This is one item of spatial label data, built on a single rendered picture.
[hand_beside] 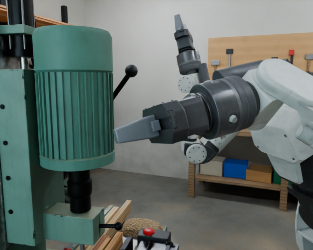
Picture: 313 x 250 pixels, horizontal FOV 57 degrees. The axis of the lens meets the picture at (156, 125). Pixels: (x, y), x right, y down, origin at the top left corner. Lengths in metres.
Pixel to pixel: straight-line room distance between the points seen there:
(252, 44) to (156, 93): 1.42
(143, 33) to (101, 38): 3.65
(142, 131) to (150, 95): 3.81
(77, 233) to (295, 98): 0.57
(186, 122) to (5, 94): 0.47
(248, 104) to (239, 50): 3.45
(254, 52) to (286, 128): 3.04
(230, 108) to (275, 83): 0.08
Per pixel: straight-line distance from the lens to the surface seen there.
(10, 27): 0.77
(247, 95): 0.44
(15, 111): 0.72
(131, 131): 0.40
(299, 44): 3.88
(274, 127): 0.90
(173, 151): 4.19
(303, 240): 1.25
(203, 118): 0.40
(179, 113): 0.37
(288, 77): 0.48
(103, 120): 0.66
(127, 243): 0.78
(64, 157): 0.65
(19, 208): 0.78
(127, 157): 4.52
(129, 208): 1.13
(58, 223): 0.79
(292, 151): 0.90
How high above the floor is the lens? 1.39
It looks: 9 degrees down
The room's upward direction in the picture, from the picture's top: straight up
